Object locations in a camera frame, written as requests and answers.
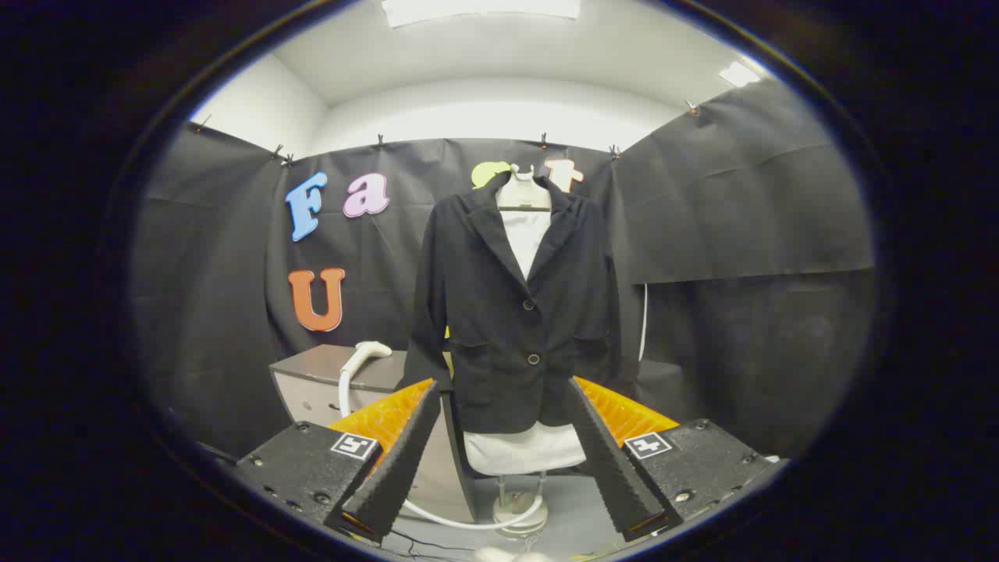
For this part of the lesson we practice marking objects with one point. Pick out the white round stand base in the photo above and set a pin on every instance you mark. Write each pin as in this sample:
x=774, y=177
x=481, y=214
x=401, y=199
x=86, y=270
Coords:
x=519, y=515

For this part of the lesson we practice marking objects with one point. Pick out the grey cabinet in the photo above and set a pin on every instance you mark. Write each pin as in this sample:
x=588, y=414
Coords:
x=312, y=390

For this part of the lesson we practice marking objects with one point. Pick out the black jacket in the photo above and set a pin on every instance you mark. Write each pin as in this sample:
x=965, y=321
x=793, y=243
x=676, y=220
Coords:
x=499, y=351

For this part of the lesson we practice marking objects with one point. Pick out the cream plastic hanger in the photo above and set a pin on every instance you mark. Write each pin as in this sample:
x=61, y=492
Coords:
x=523, y=195

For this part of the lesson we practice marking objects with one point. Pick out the small ceiling light panel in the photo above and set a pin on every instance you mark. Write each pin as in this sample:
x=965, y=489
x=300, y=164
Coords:
x=737, y=74

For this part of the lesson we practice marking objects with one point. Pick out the black backdrop cloth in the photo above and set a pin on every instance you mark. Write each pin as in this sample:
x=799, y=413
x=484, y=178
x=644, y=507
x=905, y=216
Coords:
x=741, y=195

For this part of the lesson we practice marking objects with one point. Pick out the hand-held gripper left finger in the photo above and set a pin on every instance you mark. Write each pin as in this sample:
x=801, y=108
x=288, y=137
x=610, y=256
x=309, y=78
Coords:
x=406, y=460

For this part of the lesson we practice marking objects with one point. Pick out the long ceiling light panel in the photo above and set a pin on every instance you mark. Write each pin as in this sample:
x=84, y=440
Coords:
x=480, y=9

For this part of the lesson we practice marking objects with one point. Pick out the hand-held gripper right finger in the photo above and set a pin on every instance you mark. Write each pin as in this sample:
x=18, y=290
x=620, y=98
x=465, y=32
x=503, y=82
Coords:
x=609, y=460

